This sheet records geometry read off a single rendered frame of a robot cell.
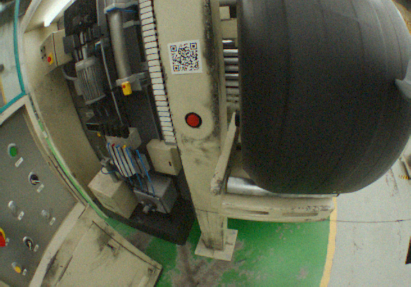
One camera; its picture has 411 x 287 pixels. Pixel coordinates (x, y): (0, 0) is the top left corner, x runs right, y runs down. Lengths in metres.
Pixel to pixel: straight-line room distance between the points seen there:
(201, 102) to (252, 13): 0.27
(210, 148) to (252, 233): 1.02
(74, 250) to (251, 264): 1.08
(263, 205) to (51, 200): 0.61
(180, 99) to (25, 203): 0.53
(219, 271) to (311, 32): 1.28
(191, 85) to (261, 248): 1.20
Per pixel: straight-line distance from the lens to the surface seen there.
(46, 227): 0.59
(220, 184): 0.41
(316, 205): 0.52
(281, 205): 0.49
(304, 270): 1.40
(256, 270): 1.29
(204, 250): 1.31
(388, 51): 0.21
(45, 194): 0.55
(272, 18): 0.16
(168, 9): 0.40
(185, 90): 0.40
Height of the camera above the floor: 1.26
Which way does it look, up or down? 33 degrees down
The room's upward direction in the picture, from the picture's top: 6 degrees counter-clockwise
